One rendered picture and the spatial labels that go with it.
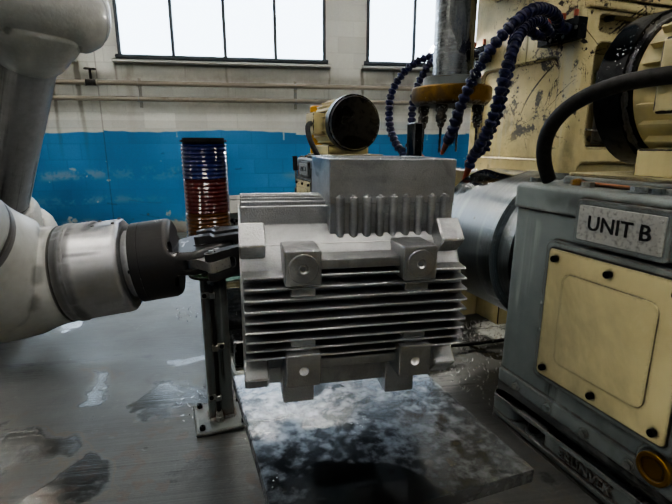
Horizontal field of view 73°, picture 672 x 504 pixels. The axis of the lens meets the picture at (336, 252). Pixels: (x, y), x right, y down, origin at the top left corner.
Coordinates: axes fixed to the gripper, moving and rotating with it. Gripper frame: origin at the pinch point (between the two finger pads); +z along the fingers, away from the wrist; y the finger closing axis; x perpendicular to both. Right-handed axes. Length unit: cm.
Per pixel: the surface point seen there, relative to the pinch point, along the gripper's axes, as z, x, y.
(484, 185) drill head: 31.2, 2.3, 27.2
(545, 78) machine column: 61, -15, 52
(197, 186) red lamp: -15.1, -4.8, 16.9
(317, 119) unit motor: 19, -13, 114
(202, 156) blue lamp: -13.8, -8.5, 16.8
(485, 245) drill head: 26.5, 10.4, 18.9
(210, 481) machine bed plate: -19.2, 30.5, 5.7
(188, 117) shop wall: -67, -44, 608
